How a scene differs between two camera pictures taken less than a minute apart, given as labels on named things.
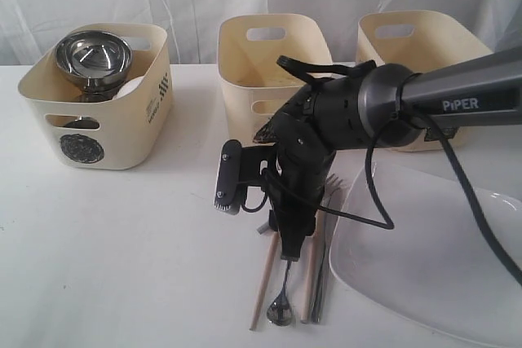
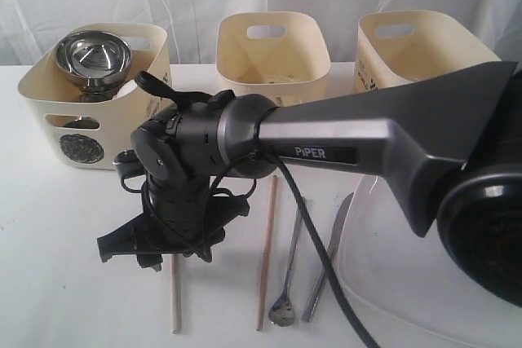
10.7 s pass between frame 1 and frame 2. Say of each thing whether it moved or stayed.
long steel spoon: stayed
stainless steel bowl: stayed
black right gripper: moved
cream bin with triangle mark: stayed
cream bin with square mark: stayed
